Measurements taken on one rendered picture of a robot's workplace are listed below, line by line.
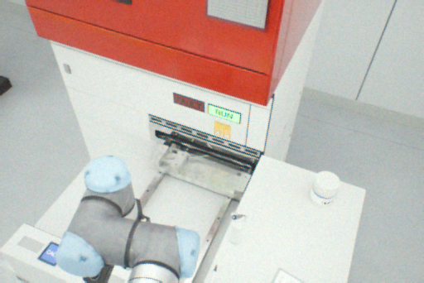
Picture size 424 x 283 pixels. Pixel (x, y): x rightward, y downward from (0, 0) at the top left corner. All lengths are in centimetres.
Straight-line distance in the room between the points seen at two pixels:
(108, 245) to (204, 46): 64
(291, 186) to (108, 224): 76
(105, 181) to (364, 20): 223
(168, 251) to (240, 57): 61
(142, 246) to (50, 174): 208
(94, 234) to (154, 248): 10
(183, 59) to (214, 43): 13
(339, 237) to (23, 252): 88
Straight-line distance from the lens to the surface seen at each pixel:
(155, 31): 118
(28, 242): 130
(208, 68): 116
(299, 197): 130
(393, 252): 247
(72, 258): 67
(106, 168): 72
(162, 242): 65
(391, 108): 307
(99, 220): 69
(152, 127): 153
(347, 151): 281
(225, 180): 141
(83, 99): 168
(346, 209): 132
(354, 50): 283
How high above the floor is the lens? 201
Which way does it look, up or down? 48 degrees down
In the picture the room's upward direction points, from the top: 2 degrees clockwise
